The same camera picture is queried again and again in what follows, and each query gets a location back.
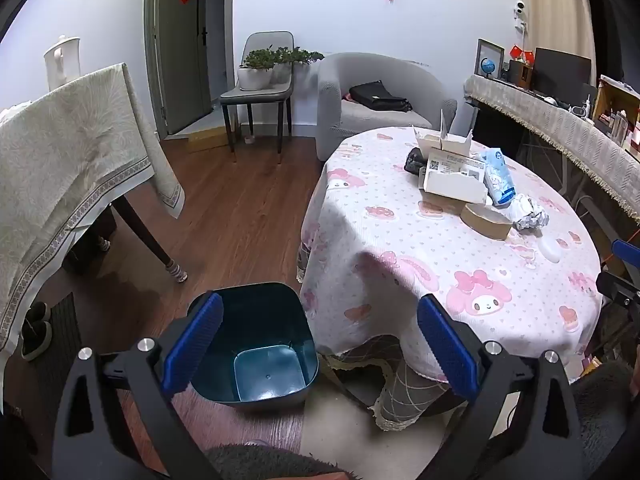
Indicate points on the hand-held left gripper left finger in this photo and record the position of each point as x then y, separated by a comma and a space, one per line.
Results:
197, 340

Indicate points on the small red flags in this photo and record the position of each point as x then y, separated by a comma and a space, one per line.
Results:
520, 54

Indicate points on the flat cardboard on floor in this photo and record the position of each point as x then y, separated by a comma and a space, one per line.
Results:
207, 139

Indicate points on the black handbag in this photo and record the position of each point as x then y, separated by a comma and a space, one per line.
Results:
380, 96

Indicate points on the picture frame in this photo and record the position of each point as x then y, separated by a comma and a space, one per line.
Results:
487, 50

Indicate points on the table with beige cloth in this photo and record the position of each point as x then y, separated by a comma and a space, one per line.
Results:
65, 160

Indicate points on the white kettle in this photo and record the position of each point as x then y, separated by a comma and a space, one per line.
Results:
62, 60

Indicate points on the dark box under table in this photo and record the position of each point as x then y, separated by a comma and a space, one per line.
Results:
87, 245

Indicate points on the person's dark fleece clothing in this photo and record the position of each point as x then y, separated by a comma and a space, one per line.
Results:
600, 400

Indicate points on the side counter with lace cloth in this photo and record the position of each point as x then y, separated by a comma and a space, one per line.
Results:
565, 132

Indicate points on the dark speaker box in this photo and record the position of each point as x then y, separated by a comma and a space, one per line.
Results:
515, 74

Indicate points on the black monitor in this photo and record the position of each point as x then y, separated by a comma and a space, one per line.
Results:
560, 75

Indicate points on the small blue globe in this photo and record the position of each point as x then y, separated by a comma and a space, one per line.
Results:
487, 66

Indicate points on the cardboard organizer box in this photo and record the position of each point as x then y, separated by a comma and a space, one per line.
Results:
617, 110

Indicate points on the grey armchair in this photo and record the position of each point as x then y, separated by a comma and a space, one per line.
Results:
335, 90

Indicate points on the beige floor sheet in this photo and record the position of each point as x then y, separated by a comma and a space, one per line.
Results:
340, 425

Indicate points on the white security camera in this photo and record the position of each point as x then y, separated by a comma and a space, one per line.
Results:
520, 10

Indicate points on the white box with label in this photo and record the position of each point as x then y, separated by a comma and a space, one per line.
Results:
452, 180

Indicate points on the brown tape roll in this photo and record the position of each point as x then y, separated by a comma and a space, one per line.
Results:
487, 227

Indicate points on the black bag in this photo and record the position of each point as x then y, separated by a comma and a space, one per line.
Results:
415, 161

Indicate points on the white paper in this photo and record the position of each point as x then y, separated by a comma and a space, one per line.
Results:
530, 212

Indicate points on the teal plastic bin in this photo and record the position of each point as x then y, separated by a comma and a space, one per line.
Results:
270, 320

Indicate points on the blue tissue packet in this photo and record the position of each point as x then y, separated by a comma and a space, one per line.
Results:
497, 177

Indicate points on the white plastic lid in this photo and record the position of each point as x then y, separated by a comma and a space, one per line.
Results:
549, 249

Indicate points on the white cardboard box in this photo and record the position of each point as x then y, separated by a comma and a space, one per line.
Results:
450, 142

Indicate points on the pair of grey slippers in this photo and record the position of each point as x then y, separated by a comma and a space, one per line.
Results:
36, 332

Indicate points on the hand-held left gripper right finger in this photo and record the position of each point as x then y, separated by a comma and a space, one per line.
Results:
447, 350

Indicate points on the dark wooden table leg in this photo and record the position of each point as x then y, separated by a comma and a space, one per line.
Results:
145, 232

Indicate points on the potted plant in white pot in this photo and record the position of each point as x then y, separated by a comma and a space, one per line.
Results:
255, 77
295, 56

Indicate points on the grey dining chair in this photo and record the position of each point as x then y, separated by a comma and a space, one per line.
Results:
260, 95

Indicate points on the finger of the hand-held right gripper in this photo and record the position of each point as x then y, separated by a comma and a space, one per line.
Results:
626, 251
620, 291

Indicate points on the dark ribbed floor mat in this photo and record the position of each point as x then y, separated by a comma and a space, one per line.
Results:
65, 340

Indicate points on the beige curtain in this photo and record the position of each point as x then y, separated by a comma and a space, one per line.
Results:
555, 5

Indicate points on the grey door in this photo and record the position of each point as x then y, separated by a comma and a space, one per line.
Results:
180, 60

